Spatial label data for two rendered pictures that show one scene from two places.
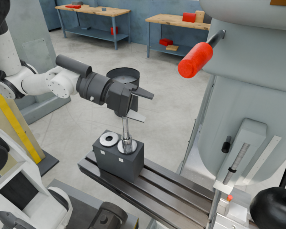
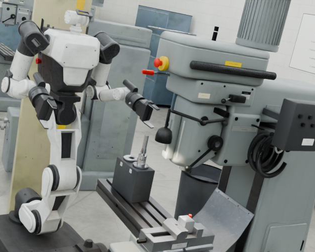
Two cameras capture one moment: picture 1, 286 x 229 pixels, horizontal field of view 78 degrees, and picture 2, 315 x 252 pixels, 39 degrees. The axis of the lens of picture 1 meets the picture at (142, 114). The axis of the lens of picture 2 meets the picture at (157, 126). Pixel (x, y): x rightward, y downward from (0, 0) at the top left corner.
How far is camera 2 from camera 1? 1.84 m
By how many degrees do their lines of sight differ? 34
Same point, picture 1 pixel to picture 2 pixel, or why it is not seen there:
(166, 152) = not seen: outside the picture
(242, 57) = (172, 82)
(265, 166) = (182, 141)
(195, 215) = not seen: hidden behind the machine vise
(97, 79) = (137, 95)
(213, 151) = not seen: hidden behind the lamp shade
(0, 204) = (57, 137)
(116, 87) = (143, 101)
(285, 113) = (186, 109)
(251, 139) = (172, 116)
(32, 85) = (105, 93)
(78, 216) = (68, 238)
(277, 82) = (178, 91)
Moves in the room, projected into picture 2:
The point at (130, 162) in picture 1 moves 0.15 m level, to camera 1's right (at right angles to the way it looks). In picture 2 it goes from (135, 172) to (159, 182)
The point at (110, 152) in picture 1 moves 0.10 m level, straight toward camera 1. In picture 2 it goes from (125, 163) to (120, 169)
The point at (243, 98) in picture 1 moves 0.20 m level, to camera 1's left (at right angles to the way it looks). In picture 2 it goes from (178, 103) to (140, 91)
